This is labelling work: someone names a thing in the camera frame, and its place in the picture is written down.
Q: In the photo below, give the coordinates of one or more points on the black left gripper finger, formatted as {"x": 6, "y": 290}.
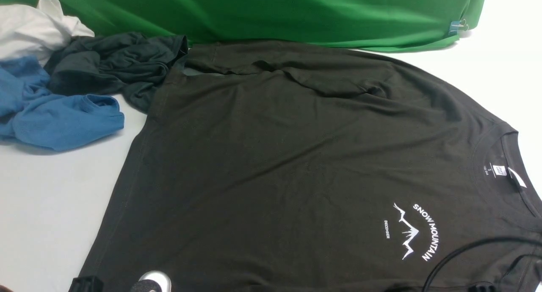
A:
{"x": 86, "y": 284}

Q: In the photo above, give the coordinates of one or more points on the dark gray long-sleeve top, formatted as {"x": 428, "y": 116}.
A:
{"x": 289, "y": 167}

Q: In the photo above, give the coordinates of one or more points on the blue crumpled garment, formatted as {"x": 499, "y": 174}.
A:
{"x": 33, "y": 115}

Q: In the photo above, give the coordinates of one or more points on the dark teal crumpled garment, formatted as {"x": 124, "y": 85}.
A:
{"x": 129, "y": 64}

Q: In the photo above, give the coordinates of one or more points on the white crumpled garment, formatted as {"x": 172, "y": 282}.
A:
{"x": 37, "y": 31}

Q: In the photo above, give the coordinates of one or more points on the green backdrop cloth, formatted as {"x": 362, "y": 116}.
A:
{"x": 389, "y": 26}

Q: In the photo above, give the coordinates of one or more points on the blue binder clip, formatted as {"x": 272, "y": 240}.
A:
{"x": 458, "y": 26}

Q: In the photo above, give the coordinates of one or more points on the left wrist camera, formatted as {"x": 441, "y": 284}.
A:
{"x": 153, "y": 281}

